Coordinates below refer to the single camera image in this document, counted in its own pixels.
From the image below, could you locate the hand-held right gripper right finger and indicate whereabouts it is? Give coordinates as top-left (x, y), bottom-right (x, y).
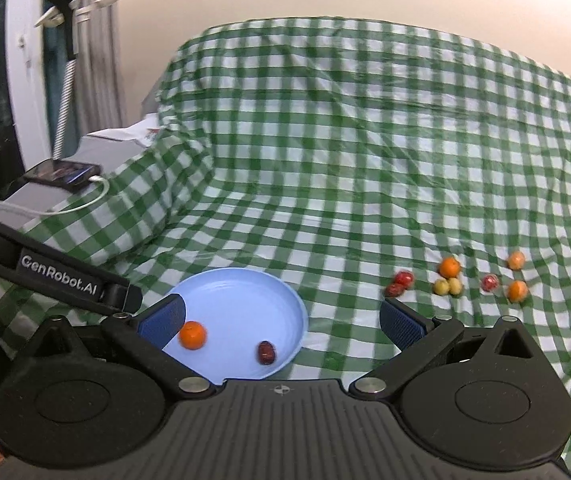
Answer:
top-left (348, 297), bottom-right (549, 401)

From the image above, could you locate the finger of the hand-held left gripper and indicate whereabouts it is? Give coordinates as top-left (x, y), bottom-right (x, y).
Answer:
top-left (100, 281), bottom-right (144, 317)

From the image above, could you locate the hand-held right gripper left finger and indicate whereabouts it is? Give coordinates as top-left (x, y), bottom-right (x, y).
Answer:
top-left (13, 294), bottom-right (216, 401)

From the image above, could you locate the light blue plate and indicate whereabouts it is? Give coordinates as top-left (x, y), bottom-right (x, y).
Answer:
top-left (158, 267), bottom-right (309, 383)

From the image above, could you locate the black smartphone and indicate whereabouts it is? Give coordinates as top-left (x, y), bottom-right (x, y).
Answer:
top-left (23, 159), bottom-right (102, 190)

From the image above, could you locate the grey padded furniture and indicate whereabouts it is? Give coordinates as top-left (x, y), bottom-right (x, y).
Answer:
top-left (0, 132), bottom-right (161, 226)

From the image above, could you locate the white printed cloth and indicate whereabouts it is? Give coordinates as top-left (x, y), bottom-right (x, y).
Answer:
top-left (88, 110), bottom-right (162, 148)

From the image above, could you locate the striped gooseneck stand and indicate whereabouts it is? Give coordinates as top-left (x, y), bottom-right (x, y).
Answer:
top-left (52, 57), bottom-right (76, 161)

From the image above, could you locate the green white checked tablecloth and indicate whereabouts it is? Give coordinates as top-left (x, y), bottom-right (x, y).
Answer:
top-left (0, 15), bottom-right (571, 480)

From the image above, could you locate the grey curtain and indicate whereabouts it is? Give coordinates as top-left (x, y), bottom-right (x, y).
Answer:
top-left (73, 0), bottom-right (127, 136)

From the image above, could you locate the black phone holder clamp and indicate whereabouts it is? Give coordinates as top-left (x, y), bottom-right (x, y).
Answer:
top-left (40, 0), bottom-right (79, 61)

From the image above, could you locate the white charging cable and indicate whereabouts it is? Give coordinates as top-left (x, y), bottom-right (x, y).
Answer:
top-left (0, 175), bottom-right (111, 217)

